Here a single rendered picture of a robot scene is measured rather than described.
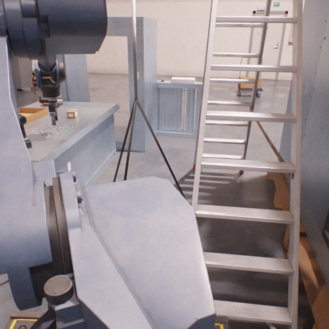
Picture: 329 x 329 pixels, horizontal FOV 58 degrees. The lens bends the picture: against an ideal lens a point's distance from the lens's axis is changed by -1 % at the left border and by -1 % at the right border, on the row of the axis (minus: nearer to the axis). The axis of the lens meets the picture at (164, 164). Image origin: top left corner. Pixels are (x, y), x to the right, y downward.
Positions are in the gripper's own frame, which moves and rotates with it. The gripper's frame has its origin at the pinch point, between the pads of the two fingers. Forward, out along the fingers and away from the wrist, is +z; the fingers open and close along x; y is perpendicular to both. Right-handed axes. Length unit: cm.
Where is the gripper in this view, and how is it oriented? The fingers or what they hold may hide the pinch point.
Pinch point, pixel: (54, 120)
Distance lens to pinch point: 246.1
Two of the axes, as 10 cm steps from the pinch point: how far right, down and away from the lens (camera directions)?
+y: 9.8, -0.7, 2.0
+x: -2.1, -4.0, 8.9
